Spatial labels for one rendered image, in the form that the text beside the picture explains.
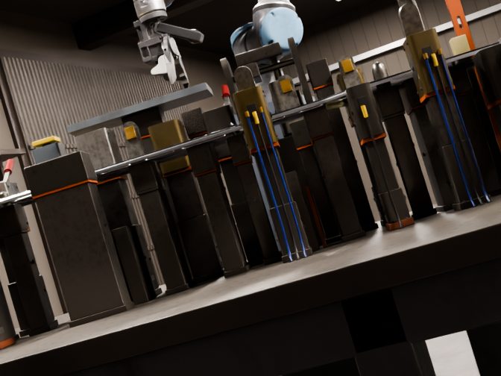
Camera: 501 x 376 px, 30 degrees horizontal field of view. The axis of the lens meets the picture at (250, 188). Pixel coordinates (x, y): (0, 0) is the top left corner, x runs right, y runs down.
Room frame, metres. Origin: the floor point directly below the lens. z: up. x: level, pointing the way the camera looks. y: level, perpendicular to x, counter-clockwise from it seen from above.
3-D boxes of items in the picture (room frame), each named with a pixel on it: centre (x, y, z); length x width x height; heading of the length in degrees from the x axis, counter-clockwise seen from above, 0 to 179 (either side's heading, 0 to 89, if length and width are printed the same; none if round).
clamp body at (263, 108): (1.84, -0.05, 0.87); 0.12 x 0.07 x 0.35; 177
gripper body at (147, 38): (2.36, 0.12, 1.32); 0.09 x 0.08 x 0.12; 81
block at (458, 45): (2.12, -0.55, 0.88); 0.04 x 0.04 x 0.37; 87
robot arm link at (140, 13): (2.36, 0.11, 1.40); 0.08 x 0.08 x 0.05
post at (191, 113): (2.25, 0.08, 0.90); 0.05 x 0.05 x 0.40; 87
